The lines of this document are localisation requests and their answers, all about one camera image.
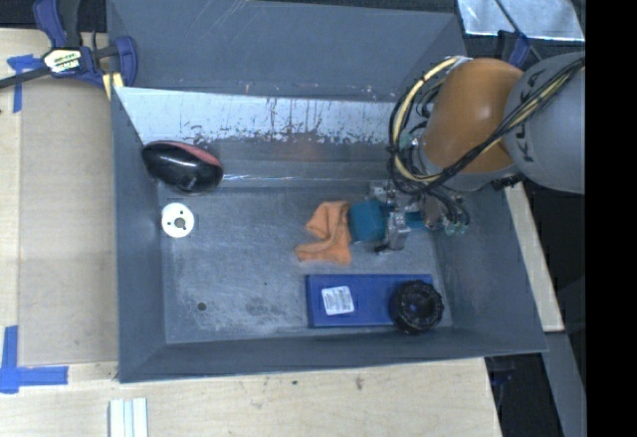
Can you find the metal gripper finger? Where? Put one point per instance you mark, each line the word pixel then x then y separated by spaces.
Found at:
pixel 382 191
pixel 398 231

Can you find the teal block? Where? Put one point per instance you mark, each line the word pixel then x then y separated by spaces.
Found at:
pixel 365 221

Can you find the orange cloth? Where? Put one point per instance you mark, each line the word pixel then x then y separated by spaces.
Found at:
pixel 331 233

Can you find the blue flat box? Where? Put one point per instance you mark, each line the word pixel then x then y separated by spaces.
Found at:
pixel 363 300

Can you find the black ribbed round knob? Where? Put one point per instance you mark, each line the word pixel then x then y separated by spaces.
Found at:
pixel 416 307

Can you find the grey metal bin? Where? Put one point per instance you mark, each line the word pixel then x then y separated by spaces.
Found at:
pixel 239 285

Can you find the black and red oval object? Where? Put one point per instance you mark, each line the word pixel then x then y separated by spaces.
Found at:
pixel 181 166

